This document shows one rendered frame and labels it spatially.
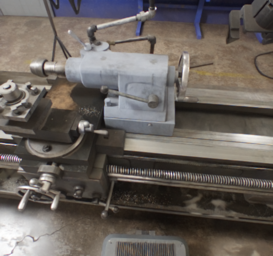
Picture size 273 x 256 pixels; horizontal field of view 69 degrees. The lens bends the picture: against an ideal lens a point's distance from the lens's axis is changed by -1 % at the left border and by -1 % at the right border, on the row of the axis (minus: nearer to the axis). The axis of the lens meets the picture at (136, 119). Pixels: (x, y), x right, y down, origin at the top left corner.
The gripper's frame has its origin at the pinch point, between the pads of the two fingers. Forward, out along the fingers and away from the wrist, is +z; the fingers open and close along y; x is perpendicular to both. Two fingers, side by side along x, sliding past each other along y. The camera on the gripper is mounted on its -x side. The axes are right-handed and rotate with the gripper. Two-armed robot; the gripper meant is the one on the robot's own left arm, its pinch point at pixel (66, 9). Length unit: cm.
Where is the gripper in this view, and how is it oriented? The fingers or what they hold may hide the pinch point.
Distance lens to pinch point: 87.0
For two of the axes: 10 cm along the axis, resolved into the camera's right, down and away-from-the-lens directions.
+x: -4.9, 6.7, -5.5
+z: 0.0, 6.3, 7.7
